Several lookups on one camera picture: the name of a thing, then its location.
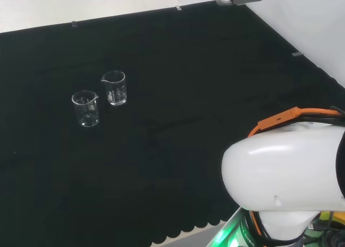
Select clear glass beaker white markings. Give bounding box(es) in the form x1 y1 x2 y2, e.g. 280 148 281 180
100 70 127 106
71 90 100 128

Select black bench cloth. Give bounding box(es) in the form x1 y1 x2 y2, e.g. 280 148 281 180
0 1 345 247

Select yellow stop button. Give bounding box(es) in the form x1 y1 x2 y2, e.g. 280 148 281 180
319 210 345 225

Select orange cable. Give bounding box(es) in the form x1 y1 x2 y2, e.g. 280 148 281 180
247 106 342 242

